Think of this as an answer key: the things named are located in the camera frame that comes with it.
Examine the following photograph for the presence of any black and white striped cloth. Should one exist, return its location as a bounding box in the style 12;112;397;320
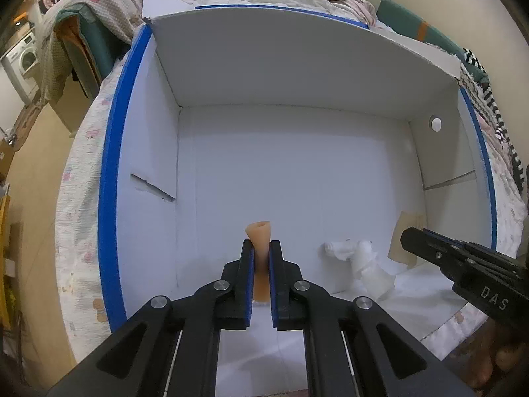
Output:
458;47;529;193

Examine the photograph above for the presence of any person's right hand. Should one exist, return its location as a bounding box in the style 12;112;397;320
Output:
463;318;529;390

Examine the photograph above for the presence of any beige cloth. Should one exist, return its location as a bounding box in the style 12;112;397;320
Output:
387;210;425;270

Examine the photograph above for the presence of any white plastic pipe fitting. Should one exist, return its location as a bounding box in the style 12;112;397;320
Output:
322;239;396;303

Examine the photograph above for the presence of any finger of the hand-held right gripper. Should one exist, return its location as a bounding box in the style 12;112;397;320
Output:
423;227;503;257
399;227;469;284

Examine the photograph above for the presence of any orange tapered tube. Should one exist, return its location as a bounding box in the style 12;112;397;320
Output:
245;220;272;302

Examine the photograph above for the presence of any white washing machine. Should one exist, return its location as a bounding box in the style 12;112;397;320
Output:
0;29;44;106

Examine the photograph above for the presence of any green cloth with orange stripe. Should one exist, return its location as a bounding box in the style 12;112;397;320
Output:
375;0;490;85

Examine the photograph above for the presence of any green and orange folded blanket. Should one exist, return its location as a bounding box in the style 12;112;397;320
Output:
53;3;130;101

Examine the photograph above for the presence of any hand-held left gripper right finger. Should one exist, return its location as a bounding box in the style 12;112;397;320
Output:
268;239;477;397

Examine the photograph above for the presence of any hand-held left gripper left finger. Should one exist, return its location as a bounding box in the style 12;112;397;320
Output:
41;239;255;397

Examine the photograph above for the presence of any white box with blue edges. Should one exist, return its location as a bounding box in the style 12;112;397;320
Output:
98;0;497;394

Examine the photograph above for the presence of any checkered grey blanket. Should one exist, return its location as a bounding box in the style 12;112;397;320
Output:
40;0;265;104

